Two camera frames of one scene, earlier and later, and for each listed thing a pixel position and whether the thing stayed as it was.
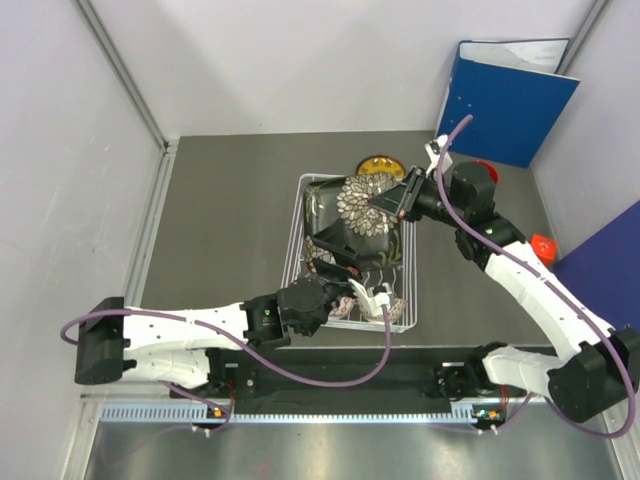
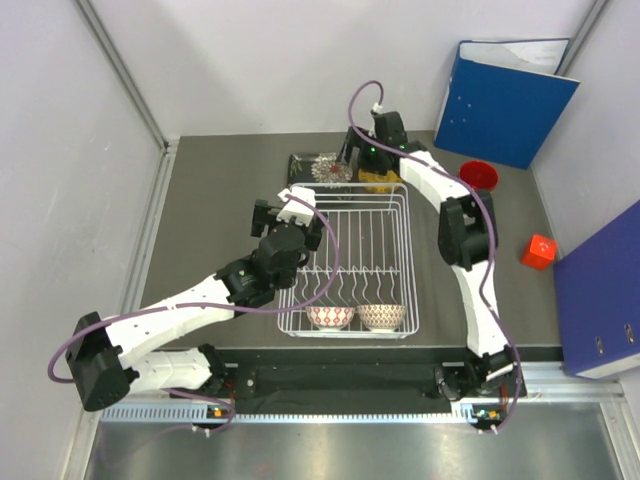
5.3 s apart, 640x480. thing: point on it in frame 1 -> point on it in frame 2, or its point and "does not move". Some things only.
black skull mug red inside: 486,178 does not move
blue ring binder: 514,93 does not move
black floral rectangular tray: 374,233 -> 317,168
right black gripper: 403,199 -> 358,141
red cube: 544,248 does not move
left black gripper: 334,239 -> 266,216
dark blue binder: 605,271 does not move
